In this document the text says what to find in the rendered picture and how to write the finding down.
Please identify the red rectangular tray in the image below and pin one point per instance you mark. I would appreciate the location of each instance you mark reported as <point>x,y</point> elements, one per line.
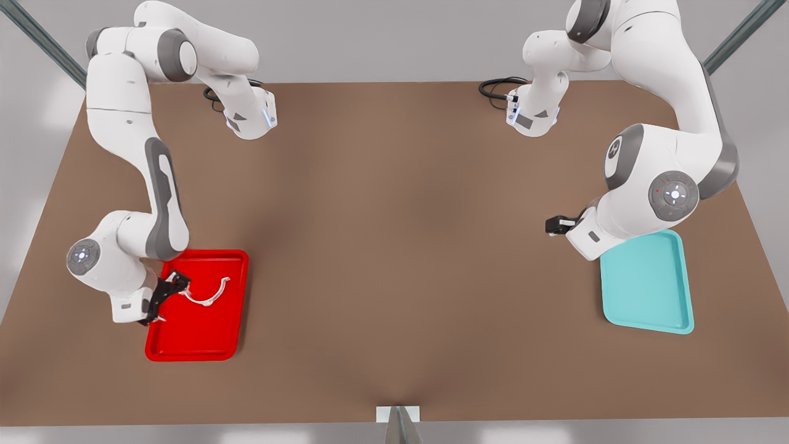
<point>209,333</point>

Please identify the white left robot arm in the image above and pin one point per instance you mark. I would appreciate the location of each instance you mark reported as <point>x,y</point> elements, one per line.
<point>653,160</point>

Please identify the white drainage pipe clamp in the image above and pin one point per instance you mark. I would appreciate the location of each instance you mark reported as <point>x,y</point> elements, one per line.
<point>201,302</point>

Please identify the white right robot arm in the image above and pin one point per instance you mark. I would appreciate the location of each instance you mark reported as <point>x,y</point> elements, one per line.
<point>117,129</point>

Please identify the pale post foot plate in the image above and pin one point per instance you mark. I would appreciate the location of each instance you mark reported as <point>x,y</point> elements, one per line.
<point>382,414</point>

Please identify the teal rectangular tray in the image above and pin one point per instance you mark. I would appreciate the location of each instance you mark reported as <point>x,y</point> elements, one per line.
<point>647,290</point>

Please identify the silver frame post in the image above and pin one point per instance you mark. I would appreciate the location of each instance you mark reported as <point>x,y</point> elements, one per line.
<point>46,43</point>
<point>404,431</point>
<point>743,34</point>

